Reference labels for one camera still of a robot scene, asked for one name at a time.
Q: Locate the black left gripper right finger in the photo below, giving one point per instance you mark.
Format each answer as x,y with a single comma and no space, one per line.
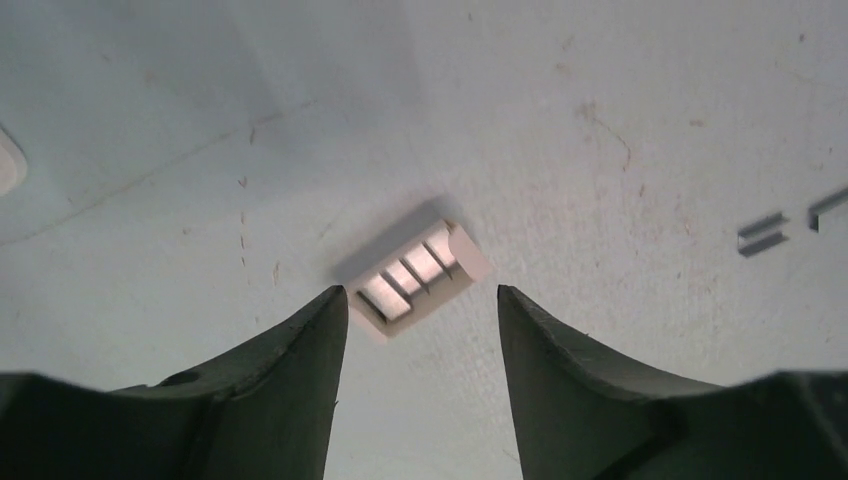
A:
582,410

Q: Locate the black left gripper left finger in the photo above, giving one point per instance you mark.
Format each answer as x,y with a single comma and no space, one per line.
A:
262,410

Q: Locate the staple box tray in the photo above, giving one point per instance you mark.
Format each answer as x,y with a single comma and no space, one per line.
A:
409,280

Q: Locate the silver staple strip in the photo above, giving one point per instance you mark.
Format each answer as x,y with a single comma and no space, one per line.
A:
761,235
830,202

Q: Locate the beige stapler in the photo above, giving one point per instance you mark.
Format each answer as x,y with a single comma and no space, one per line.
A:
14,166

